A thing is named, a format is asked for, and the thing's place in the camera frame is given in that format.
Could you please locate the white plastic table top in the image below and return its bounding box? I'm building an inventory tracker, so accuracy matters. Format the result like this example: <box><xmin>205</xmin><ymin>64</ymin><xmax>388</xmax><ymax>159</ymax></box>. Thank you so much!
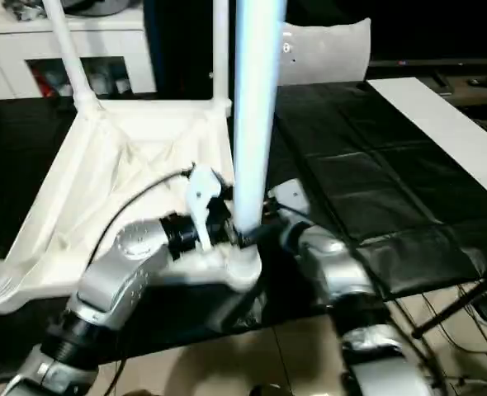
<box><xmin>0</xmin><ymin>97</ymin><xmax>265</xmax><ymax>316</ymax></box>

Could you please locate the black work mat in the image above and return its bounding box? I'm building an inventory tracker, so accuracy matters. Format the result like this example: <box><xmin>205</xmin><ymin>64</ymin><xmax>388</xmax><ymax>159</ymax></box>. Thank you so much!
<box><xmin>0</xmin><ymin>78</ymin><xmax>487</xmax><ymax>356</ymax></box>

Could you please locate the small red bottle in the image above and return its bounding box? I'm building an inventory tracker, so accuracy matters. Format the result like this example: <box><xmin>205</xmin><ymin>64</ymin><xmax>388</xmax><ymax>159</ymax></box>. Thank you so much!
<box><xmin>31</xmin><ymin>70</ymin><xmax>53</xmax><ymax>98</ymax></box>

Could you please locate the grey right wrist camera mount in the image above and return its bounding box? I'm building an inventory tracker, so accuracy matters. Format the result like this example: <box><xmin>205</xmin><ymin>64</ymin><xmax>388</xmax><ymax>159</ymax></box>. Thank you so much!
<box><xmin>268</xmin><ymin>180</ymin><xmax>309</xmax><ymax>222</ymax></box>

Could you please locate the white cabinet with glass doors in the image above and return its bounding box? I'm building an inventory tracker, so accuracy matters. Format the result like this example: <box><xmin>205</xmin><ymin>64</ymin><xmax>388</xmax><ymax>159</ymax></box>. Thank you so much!
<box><xmin>0</xmin><ymin>0</ymin><xmax>158</xmax><ymax>100</ymax></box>

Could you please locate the black stand foot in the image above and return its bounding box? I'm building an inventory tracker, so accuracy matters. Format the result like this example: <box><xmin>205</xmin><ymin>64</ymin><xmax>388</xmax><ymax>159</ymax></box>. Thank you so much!
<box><xmin>413</xmin><ymin>280</ymin><xmax>487</xmax><ymax>339</ymax></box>

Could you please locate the dark grey helmet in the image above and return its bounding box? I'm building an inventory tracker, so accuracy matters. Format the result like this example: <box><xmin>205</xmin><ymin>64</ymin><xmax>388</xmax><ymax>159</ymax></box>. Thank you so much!
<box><xmin>62</xmin><ymin>0</ymin><xmax>141</xmax><ymax>13</ymax></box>

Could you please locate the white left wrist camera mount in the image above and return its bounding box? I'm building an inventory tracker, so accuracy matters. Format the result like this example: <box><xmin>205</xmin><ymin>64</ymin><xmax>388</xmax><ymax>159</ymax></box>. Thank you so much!
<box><xmin>184</xmin><ymin>165</ymin><xmax>233</xmax><ymax>252</ymax></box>

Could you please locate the dark clutter pile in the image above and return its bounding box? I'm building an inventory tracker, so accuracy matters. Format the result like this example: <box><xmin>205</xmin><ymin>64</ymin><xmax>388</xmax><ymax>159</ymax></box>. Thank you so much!
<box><xmin>4</xmin><ymin>0</ymin><xmax>46</xmax><ymax>21</ymax></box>

